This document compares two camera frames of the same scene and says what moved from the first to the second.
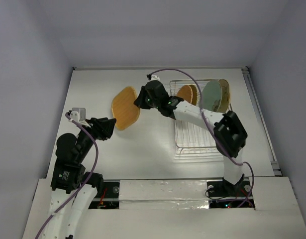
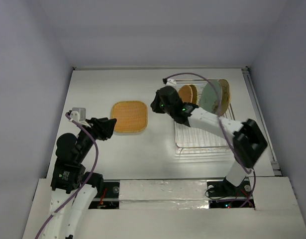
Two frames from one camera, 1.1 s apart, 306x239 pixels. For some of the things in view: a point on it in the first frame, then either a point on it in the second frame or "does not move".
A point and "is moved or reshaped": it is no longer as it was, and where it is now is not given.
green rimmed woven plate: (195, 94) does not move
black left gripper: (102, 126) does not move
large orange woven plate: (123, 109) is moved or reshaped
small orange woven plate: (185, 92) does not move
